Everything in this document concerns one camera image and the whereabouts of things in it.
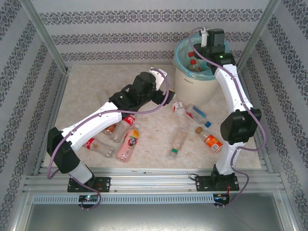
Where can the pink drink plastic bottle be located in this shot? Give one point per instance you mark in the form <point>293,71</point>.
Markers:
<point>127,146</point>

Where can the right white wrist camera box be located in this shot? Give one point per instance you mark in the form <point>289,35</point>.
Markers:
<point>204,38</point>

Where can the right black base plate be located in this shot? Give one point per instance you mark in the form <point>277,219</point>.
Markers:
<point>202,184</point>

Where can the cream plastic waste bin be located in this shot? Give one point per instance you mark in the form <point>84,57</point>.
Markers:
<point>192,91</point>

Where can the left aluminium side rail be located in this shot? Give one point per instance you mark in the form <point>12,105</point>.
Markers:
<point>57,103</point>

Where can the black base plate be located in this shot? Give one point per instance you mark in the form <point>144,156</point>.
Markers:
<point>202,184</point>
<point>104,184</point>

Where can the clear bottle white cap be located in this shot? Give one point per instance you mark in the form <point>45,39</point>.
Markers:
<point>180,115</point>

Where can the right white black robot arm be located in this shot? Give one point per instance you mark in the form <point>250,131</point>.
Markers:
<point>233,89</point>

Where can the turquoise plastic bin liner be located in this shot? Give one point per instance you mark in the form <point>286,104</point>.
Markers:
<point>178,56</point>

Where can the aluminium side rail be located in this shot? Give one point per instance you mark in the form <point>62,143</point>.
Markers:
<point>258,144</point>
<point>57,103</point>

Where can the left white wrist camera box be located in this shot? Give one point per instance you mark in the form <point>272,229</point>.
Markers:
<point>158,79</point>

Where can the aluminium frame post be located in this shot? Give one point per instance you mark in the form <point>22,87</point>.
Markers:
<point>258,31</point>
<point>43,33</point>

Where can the right small controller board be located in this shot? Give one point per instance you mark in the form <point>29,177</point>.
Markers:
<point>220,197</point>

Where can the left small controller board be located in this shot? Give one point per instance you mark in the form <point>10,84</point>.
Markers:
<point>89,198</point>

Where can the aluminium mounting rail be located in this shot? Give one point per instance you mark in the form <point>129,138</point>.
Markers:
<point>154,180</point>

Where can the clear bottle green cap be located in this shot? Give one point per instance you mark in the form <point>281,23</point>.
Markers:
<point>179,142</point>

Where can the right aluminium frame post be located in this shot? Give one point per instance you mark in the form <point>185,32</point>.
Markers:
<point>258,31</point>

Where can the orange label bottle tan cap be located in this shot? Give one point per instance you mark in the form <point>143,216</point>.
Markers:
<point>213,143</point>

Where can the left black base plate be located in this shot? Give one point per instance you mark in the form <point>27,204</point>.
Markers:
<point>104,184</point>

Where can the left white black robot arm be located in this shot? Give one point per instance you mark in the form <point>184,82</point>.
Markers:
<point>96,120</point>

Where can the grey metal sheet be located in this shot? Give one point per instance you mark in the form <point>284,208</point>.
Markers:
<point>154,219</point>

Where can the right aluminium side rail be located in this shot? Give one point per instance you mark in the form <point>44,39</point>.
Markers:
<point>258,144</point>

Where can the clear bottle blue cap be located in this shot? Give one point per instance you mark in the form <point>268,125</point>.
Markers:
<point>197,114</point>

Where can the brown tea plastic bottle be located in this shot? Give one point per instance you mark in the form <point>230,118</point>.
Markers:
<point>109,129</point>

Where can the small controller board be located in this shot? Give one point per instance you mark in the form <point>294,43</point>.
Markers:
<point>220,197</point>
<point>89,198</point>

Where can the clear cola bottle red label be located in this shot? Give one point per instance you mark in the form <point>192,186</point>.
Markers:
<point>122,130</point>

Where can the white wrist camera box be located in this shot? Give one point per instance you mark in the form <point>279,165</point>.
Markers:
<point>158,79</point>
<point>204,38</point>

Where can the left aluminium frame post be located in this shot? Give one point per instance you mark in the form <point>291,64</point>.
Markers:
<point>43,33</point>

